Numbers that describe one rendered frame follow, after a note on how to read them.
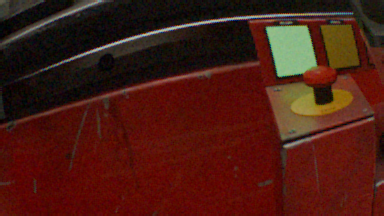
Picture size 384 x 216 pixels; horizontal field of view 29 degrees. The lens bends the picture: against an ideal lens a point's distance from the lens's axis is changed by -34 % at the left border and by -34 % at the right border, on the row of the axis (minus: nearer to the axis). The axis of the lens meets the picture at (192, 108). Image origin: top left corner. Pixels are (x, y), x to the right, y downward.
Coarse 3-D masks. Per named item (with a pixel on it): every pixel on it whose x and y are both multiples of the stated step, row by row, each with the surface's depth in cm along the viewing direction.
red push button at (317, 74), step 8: (304, 72) 76; (312, 72) 74; (320, 72) 74; (328, 72) 74; (304, 80) 75; (312, 80) 74; (320, 80) 74; (328, 80) 74; (336, 80) 75; (320, 88) 75; (328, 88) 75; (320, 96) 75; (328, 96) 75; (320, 104) 75
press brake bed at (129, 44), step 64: (64, 64) 98; (128, 64) 99; (192, 64) 101; (256, 64) 101; (0, 128) 97; (64, 128) 99; (128, 128) 100; (192, 128) 101; (256, 128) 102; (0, 192) 99; (64, 192) 101; (128, 192) 102; (192, 192) 103; (256, 192) 104
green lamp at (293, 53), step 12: (276, 36) 83; (288, 36) 83; (300, 36) 83; (276, 48) 83; (288, 48) 83; (300, 48) 83; (312, 48) 83; (276, 60) 84; (288, 60) 83; (300, 60) 83; (312, 60) 83; (288, 72) 84; (300, 72) 84
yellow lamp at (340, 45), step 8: (328, 32) 83; (336, 32) 83; (344, 32) 83; (352, 32) 83; (328, 40) 83; (336, 40) 83; (344, 40) 83; (352, 40) 83; (328, 48) 83; (336, 48) 83; (344, 48) 83; (352, 48) 83; (328, 56) 83; (336, 56) 83; (344, 56) 83; (352, 56) 83; (336, 64) 84; (344, 64) 84; (352, 64) 84
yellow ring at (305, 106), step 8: (304, 96) 79; (312, 96) 78; (336, 96) 77; (344, 96) 76; (296, 104) 77; (304, 104) 76; (312, 104) 76; (328, 104) 75; (336, 104) 74; (344, 104) 73; (296, 112) 75; (304, 112) 74; (312, 112) 74; (320, 112) 73; (328, 112) 73
